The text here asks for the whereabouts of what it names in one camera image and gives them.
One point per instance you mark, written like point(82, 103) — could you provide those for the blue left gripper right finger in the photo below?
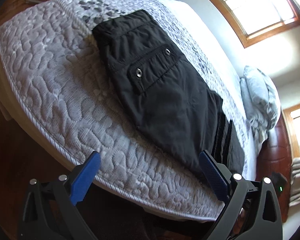
point(214, 176)

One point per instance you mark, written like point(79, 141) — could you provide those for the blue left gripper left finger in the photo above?
point(82, 177)

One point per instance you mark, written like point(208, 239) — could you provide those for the black pants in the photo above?
point(163, 95)

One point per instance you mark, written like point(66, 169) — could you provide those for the dark wooden headboard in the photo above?
point(276, 156)

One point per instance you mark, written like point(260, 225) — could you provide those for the grey crumpled duvet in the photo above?
point(261, 102)

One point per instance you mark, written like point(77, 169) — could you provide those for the grey quilted bedspread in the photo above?
point(53, 85)

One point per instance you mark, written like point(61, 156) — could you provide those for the wooden window frame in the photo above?
point(255, 20)

